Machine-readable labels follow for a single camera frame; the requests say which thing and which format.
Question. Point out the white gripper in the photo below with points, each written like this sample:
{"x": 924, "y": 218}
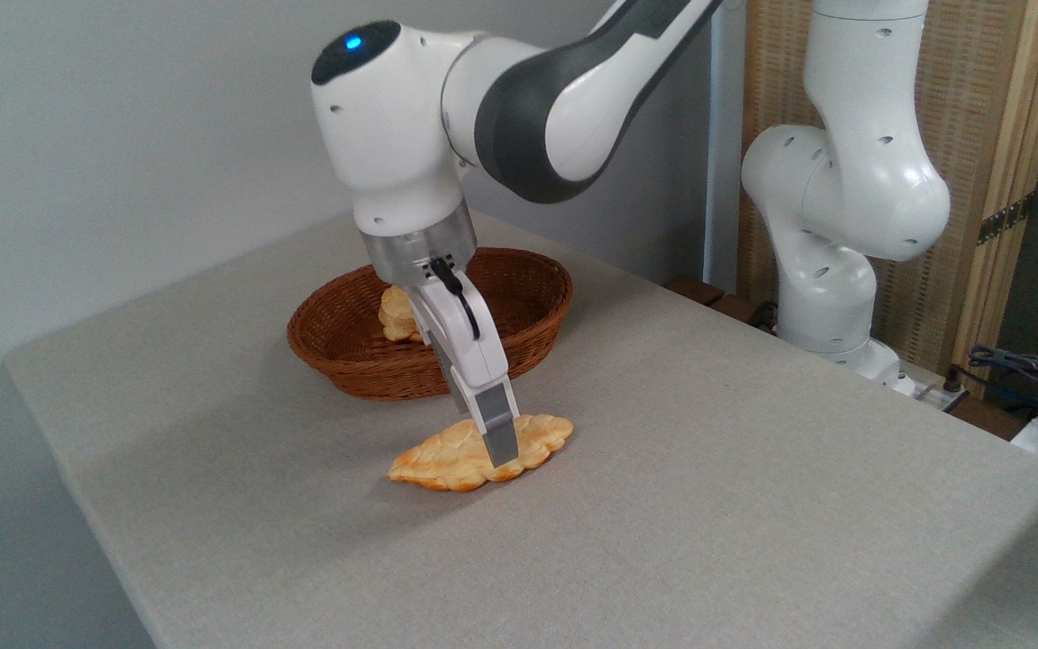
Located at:
{"x": 469, "y": 351}

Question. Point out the large golden bread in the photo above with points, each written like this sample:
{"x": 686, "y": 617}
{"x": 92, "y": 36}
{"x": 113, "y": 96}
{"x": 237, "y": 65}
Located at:
{"x": 438, "y": 460}

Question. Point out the small golden bread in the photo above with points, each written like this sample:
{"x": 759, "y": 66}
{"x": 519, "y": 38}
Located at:
{"x": 396, "y": 315}

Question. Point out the grey fabric tablecloth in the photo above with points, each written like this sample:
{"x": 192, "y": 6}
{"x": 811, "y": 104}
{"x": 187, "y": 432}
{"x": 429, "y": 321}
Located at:
{"x": 663, "y": 541}

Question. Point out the white vertical pole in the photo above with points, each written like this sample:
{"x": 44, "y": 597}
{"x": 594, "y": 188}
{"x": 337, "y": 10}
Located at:
{"x": 723, "y": 135}

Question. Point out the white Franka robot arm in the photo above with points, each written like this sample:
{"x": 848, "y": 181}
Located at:
{"x": 393, "y": 135}

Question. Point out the brown wicker basket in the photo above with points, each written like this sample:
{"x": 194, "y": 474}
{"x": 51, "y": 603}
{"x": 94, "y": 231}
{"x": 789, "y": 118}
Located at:
{"x": 330, "y": 347}

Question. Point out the wooden rattan folding screen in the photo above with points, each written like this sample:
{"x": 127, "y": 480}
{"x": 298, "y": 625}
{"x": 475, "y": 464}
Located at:
{"x": 969, "y": 108}

